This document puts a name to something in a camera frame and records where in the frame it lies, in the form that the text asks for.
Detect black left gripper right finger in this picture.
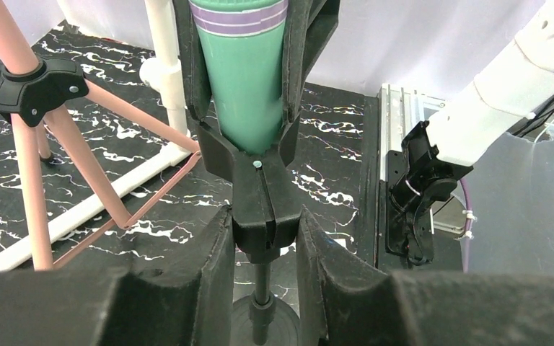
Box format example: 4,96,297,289
296,210,554,345

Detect pink music stand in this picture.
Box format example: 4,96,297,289
0,1,201,271

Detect white PVC pipe frame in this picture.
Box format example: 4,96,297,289
0,0,201,274

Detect black round-base mic stand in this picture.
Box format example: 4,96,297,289
173,1,340,345

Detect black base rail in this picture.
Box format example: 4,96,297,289
352,84,426,271

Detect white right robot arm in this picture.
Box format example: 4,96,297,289
384,1,554,266

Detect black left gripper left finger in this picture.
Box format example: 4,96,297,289
0,206,234,345

